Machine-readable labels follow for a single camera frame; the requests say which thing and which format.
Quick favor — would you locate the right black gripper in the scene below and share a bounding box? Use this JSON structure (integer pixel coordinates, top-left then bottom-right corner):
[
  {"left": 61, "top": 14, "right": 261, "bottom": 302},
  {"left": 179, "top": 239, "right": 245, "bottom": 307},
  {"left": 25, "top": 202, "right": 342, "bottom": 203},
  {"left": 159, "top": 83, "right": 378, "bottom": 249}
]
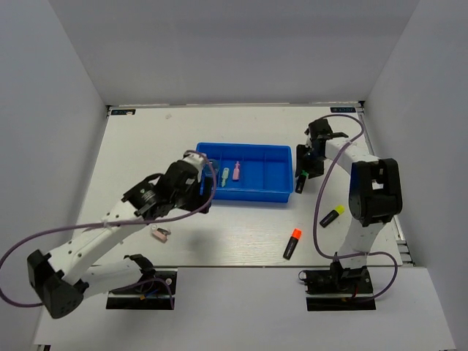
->
[{"left": 295, "top": 144, "right": 326, "bottom": 179}]

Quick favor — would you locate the green cap black highlighter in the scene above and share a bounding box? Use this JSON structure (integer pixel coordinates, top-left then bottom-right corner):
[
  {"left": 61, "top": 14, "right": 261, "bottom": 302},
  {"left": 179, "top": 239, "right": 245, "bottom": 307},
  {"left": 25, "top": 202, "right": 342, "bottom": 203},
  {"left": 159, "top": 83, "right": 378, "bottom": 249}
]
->
[{"left": 295, "top": 170, "right": 309, "bottom": 194}]

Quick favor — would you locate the pink white stapler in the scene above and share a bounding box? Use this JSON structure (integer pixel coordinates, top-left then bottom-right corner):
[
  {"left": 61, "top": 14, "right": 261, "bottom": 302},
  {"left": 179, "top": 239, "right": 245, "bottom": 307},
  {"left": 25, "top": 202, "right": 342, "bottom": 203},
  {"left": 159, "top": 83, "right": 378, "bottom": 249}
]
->
[{"left": 150, "top": 224, "right": 171, "bottom": 243}]

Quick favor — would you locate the yellow cap black highlighter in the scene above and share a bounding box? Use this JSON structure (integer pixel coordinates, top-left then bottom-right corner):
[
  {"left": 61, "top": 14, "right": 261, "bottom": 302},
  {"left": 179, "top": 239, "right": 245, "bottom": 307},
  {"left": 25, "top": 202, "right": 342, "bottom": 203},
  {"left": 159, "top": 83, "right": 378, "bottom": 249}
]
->
[{"left": 320, "top": 205, "right": 345, "bottom": 228}]

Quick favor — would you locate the pink correction pen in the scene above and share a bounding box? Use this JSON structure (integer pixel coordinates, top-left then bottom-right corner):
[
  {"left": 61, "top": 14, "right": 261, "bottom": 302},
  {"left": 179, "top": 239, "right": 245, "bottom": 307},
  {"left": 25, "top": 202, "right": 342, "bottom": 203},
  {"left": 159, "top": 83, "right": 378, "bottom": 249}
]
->
[{"left": 233, "top": 162, "right": 241, "bottom": 181}]

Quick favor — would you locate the orange cap black highlighter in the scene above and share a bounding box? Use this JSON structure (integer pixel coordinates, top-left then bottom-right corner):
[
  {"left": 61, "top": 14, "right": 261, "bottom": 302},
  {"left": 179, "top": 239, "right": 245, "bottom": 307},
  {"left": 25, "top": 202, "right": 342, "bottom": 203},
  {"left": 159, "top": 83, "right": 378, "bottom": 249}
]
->
[{"left": 283, "top": 228, "right": 302, "bottom": 260}]

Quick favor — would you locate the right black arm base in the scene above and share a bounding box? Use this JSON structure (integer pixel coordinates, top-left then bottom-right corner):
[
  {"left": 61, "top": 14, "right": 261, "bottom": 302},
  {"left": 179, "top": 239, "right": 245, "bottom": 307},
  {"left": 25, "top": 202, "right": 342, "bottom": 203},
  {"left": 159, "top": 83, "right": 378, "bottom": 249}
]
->
[{"left": 298, "top": 269, "right": 377, "bottom": 312}]

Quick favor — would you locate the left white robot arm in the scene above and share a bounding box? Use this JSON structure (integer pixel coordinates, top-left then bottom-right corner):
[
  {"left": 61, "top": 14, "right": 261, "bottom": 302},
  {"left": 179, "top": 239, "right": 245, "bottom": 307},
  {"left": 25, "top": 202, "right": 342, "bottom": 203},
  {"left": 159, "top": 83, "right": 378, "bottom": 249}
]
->
[{"left": 27, "top": 151, "right": 216, "bottom": 319}]

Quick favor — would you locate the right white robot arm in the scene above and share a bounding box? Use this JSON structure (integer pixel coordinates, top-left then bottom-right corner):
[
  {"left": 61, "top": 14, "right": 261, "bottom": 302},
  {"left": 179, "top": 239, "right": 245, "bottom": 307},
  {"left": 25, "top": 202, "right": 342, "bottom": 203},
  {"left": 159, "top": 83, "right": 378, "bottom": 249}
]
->
[{"left": 295, "top": 116, "right": 403, "bottom": 292}]

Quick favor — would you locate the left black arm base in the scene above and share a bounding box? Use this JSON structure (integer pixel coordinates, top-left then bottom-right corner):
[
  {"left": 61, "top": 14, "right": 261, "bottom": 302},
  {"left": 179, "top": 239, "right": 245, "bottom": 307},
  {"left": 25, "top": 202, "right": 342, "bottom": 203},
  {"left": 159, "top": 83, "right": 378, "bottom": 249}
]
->
[{"left": 105, "top": 269, "right": 178, "bottom": 311}]

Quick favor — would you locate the right corner label sticker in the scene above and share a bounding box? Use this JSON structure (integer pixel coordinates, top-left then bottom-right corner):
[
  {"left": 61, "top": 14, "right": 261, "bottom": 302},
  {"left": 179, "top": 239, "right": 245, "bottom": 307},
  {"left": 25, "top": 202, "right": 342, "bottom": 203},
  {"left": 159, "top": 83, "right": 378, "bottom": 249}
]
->
[{"left": 330, "top": 107, "right": 356, "bottom": 114}]

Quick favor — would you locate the corner label sticker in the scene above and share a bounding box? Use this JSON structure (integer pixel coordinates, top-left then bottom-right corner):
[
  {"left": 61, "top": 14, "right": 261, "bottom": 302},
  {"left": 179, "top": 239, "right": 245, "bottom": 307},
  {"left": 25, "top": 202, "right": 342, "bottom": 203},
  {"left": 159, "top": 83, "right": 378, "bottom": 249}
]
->
[
  {"left": 330, "top": 107, "right": 356, "bottom": 114},
  {"left": 110, "top": 109, "right": 136, "bottom": 116}
]

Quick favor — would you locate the blue plastic divided tray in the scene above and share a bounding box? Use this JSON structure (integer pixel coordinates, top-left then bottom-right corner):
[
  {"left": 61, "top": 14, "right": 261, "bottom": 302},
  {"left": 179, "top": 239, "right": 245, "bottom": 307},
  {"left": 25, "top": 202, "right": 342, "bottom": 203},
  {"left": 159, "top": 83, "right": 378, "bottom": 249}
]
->
[{"left": 197, "top": 143, "right": 293, "bottom": 203}]

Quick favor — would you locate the left corner label sticker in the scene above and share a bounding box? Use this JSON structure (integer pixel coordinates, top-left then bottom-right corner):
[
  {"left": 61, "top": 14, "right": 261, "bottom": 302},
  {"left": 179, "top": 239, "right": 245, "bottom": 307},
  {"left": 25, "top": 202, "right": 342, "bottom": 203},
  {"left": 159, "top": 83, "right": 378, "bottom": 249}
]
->
[{"left": 110, "top": 109, "right": 136, "bottom": 116}]

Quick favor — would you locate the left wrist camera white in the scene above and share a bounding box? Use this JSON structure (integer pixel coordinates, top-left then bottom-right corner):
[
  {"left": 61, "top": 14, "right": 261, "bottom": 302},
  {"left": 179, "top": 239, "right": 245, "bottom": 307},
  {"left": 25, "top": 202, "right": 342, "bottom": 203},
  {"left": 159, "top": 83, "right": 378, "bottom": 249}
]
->
[{"left": 182, "top": 150, "right": 207, "bottom": 172}]

